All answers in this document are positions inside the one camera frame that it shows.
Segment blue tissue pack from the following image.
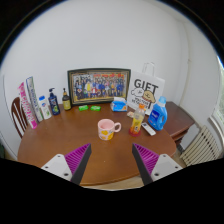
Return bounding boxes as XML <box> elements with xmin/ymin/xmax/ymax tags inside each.
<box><xmin>110</xmin><ymin>96</ymin><xmax>129</xmax><ymax>113</ymax></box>

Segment framed group photo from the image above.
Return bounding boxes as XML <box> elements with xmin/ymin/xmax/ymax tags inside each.
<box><xmin>67</xmin><ymin>68</ymin><xmax>132</xmax><ymax>107</ymax></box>

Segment tall pink wrap box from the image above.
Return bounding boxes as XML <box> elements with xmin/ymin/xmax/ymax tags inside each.
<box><xmin>17</xmin><ymin>81</ymin><xmax>39</xmax><ymax>130</ymax></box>

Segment dark blue pump bottle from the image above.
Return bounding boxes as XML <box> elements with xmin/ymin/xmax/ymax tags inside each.
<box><xmin>47</xmin><ymin>87</ymin><xmax>61</xmax><ymax>116</ymax></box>

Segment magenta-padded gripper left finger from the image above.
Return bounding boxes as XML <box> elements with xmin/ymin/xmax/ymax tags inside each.
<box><xmin>40</xmin><ymin>143</ymin><xmax>92</xmax><ymax>185</ymax></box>

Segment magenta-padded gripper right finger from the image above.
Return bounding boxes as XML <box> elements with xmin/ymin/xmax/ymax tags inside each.
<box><xmin>131</xmin><ymin>143</ymin><xmax>184</xmax><ymax>186</ymax></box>

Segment blue detergent jug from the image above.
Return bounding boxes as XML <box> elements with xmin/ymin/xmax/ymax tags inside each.
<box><xmin>147</xmin><ymin>96</ymin><xmax>169</xmax><ymax>131</ymax></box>

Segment brown wooden chair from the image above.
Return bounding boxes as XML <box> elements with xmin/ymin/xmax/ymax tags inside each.
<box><xmin>10</xmin><ymin>96</ymin><xmax>28</xmax><ymax>139</ymax></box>

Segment white bottle with blue cap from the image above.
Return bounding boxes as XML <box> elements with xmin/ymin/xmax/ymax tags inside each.
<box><xmin>38</xmin><ymin>95</ymin><xmax>53</xmax><ymax>120</ymax></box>

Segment white paper gift bag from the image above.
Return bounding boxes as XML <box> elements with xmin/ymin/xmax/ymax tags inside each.
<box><xmin>126</xmin><ymin>62</ymin><xmax>166</xmax><ymax>116</ymax></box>

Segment orange juice bottle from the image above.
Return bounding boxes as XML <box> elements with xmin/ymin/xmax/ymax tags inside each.
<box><xmin>129</xmin><ymin>103</ymin><xmax>147</xmax><ymax>136</ymax></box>

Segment dark amber pump bottle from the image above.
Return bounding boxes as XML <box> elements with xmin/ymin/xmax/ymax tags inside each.
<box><xmin>61</xmin><ymin>87</ymin><xmax>73</xmax><ymax>111</ymax></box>

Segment flat round red coaster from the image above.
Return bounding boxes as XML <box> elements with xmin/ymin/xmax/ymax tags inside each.
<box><xmin>128</xmin><ymin>128</ymin><xmax>143</xmax><ymax>138</ymax></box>

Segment white remote control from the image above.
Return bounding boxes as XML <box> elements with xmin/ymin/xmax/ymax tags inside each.
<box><xmin>140</xmin><ymin>122</ymin><xmax>157</xmax><ymax>137</ymax></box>

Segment white wall radiator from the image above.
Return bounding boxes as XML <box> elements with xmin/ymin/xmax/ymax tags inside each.
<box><xmin>179</xmin><ymin>125</ymin><xmax>221</xmax><ymax>167</ymax></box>

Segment tall white green wrap box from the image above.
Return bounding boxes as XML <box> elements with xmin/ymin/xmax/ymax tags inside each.
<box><xmin>25</xmin><ymin>76</ymin><xmax>44</xmax><ymax>123</ymax></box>

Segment pink patterned mug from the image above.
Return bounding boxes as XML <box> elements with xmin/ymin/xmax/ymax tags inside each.
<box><xmin>97</xmin><ymin>118</ymin><xmax>122</xmax><ymax>141</ymax></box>

